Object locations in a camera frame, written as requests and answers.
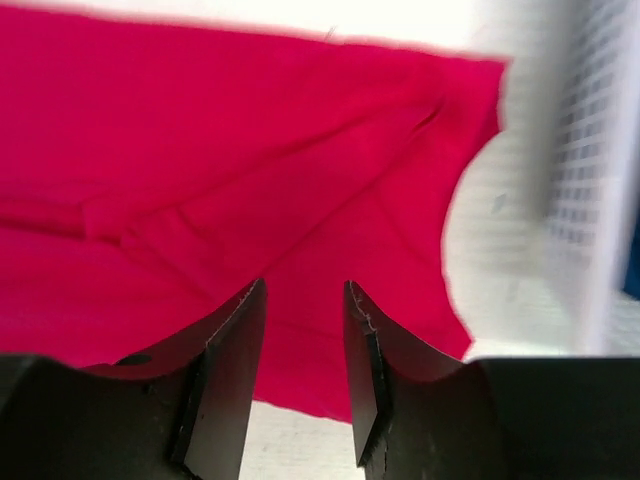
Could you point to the dark blue t shirt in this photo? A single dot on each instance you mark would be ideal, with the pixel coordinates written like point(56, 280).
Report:
point(631, 283)

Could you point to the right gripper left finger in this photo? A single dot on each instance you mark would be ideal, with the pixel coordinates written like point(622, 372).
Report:
point(178, 409)

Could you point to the white plastic basket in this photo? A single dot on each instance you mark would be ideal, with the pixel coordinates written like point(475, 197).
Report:
point(593, 197)

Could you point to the pink t shirt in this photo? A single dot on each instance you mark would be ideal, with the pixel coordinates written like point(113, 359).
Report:
point(151, 171)

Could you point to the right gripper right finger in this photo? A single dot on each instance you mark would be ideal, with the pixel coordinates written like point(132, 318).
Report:
point(418, 413)

